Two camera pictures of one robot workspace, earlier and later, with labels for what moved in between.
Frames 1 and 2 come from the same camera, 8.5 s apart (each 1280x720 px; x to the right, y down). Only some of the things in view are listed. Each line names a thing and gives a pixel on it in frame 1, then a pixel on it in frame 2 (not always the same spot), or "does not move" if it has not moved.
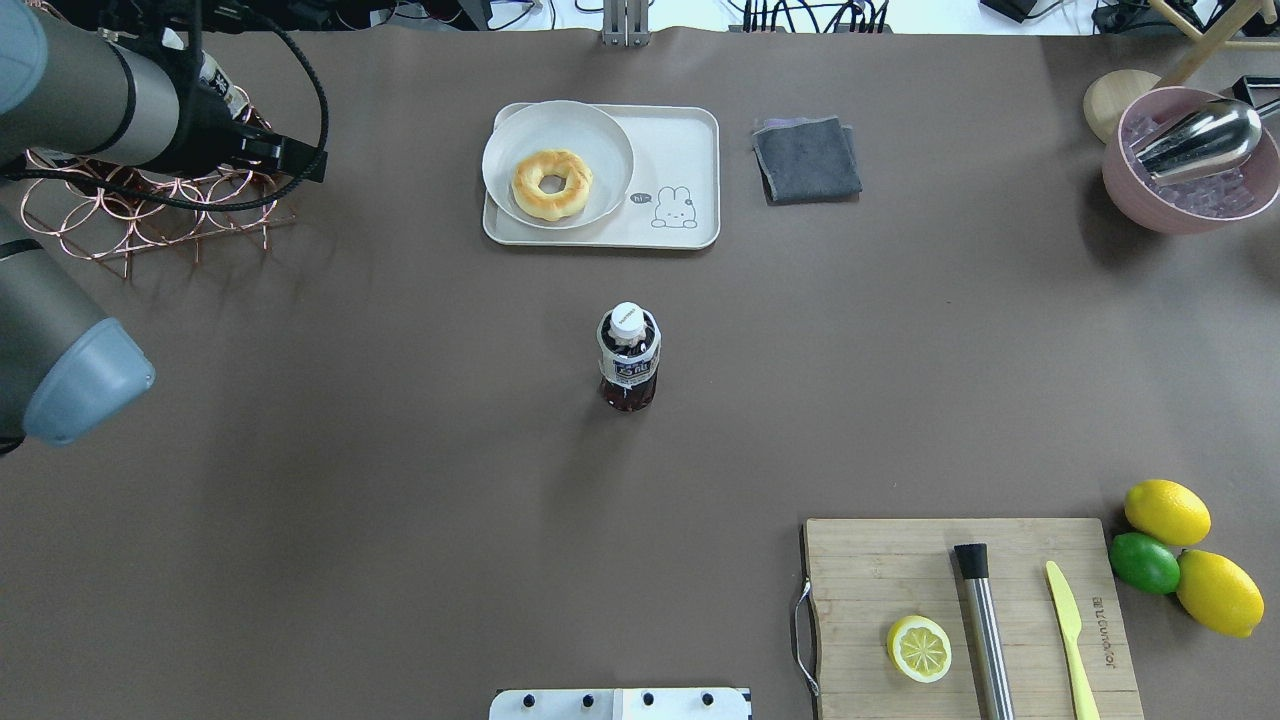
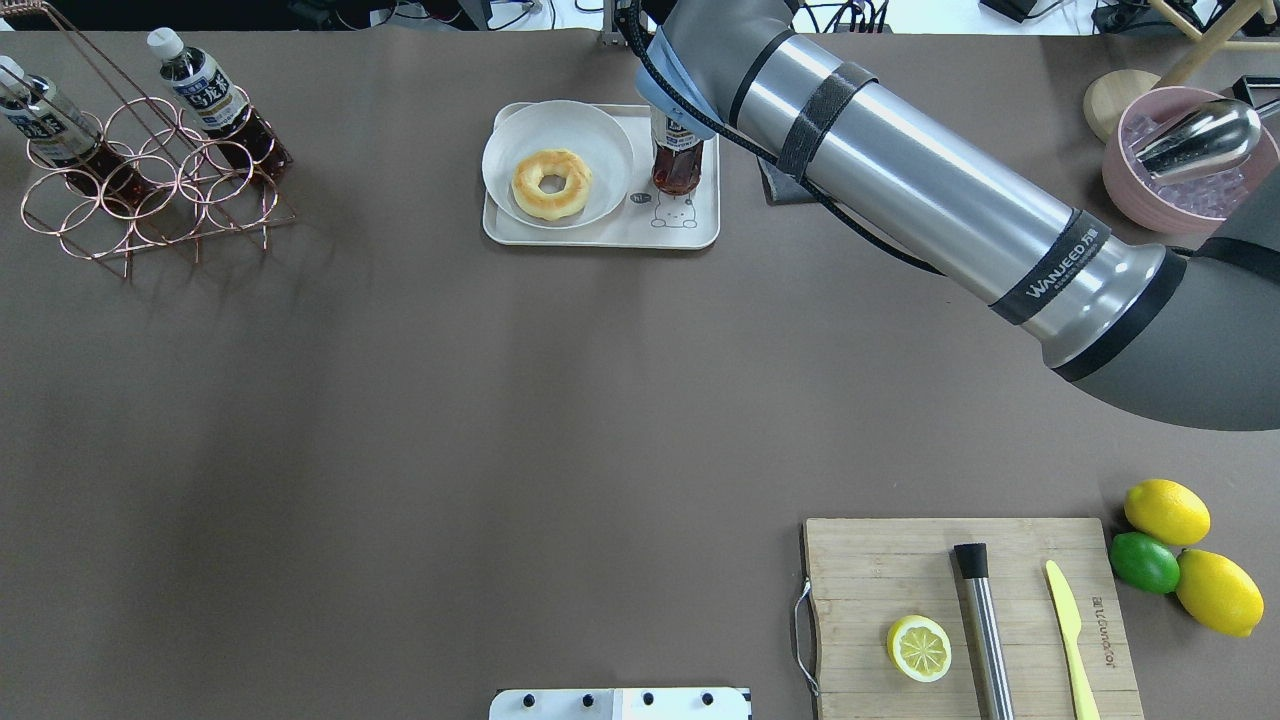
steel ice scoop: (1221, 132) does not move
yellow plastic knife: (1069, 623) does not move
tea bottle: (629, 344) to (677, 159)
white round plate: (566, 126) does not move
